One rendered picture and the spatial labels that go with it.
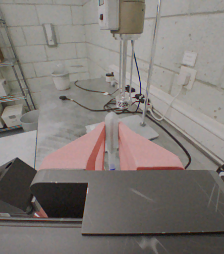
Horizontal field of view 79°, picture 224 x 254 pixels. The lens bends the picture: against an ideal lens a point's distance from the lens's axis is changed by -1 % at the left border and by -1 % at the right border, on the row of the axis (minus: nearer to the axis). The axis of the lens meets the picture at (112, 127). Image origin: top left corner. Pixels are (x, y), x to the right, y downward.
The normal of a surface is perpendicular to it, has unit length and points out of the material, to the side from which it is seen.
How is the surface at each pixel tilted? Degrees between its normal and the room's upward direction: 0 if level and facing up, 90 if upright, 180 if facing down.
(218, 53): 90
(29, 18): 90
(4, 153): 0
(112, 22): 90
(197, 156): 0
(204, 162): 0
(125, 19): 90
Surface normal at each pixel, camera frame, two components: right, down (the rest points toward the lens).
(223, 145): -0.93, 0.22
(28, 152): -0.01, -0.81
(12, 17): 0.36, 0.54
